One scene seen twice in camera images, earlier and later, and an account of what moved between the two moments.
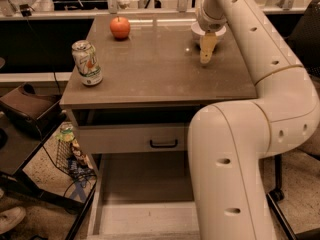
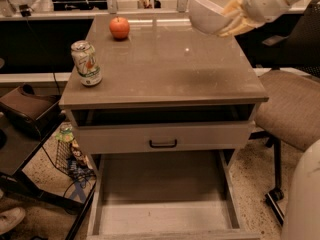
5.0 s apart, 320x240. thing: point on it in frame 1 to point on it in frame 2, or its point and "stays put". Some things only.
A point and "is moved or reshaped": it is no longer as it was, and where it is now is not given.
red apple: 120,27 stays put
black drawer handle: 164,145 stays put
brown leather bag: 33,109 stays put
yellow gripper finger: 207,43 to 234,6
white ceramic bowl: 196,29 is moved or reshaped
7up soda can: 87,62 stays put
